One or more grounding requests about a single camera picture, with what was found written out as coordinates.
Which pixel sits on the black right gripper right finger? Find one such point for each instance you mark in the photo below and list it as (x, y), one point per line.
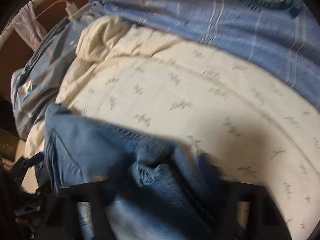
(264, 220)

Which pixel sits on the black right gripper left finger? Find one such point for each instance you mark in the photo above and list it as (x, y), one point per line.
(77, 212)

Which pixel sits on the blue denim jeans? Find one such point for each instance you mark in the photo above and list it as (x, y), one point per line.
(156, 193)

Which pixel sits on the cream leaf-print quilt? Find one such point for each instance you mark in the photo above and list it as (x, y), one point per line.
(253, 126)

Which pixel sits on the grey-blue patterned pillow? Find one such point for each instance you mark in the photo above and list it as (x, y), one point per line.
(35, 87)

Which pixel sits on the blue plaid pillow with crest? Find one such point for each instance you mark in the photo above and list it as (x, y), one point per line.
(280, 36)

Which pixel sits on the light pink cloth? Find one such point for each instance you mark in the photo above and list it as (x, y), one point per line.
(28, 27)

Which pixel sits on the dark red headboard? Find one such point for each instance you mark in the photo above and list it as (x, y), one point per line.
(15, 52)

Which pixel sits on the white charger with cable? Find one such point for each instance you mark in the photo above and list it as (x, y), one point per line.
(72, 10)

